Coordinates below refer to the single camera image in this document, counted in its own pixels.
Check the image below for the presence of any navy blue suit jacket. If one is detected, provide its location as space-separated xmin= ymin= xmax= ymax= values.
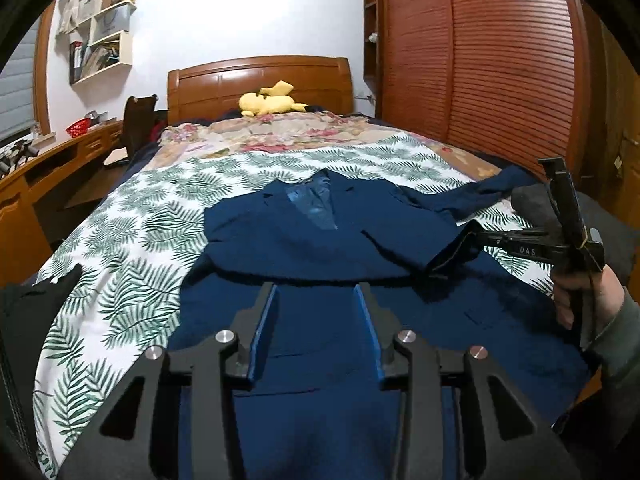
xmin=169 ymin=167 xmax=587 ymax=479

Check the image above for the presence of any person's right forearm sleeve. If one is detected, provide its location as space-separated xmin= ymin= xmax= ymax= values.
xmin=555 ymin=295 xmax=639 ymax=479

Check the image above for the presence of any person's right hand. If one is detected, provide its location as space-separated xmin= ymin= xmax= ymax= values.
xmin=551 ymin=264 xmax=626 ymax=335

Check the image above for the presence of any grey folded garment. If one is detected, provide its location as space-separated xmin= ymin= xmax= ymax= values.
xmin=511 ymin=183 xmax=639 ymax=285

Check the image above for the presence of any leaf pattern bed sheet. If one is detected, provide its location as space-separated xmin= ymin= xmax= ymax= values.
xmin=34 ymin=133 xmax=536 ymax=479

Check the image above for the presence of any wooden louvered wardrobe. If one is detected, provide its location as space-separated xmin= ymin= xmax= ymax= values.
xmin=363 ymin=0 xmax=639 ymax=226

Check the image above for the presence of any floral quilt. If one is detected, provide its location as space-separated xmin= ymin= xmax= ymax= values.
xmin=146 ymin=110 xmax=501 ymax=181

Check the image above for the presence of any black garment on bed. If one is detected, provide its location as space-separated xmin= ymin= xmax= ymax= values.
xmin=1 ymin=264 xmax=82 ymax=460

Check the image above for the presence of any wooden headboard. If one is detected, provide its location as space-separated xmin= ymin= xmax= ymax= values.
xmin=167 ymin=55 xmax=355 ymax=124

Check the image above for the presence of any yellow plush toy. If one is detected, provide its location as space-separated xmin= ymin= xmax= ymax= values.
xmin=238 ymin=80 xmax=306 ymax=117

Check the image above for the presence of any wooden desk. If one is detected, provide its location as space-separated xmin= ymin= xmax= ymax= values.
xmin=1 ymin=120 xmax=122 ymax=286

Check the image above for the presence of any dark wooden chair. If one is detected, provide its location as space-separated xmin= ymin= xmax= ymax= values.
xmin=119 ymin=94 xmax=157 ymax=160

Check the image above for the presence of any red basket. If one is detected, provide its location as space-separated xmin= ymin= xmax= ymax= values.
xmin=66 ymin=117 xmax=92 ymax=139

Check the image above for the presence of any grey window blind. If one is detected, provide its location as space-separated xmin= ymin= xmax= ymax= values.
xmin=0 ymin=18 xmax=40 ymax=142

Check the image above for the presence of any white wall shelf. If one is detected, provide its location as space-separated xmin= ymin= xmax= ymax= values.
xmin=66 ymin=0 xmax=137 ymax=87

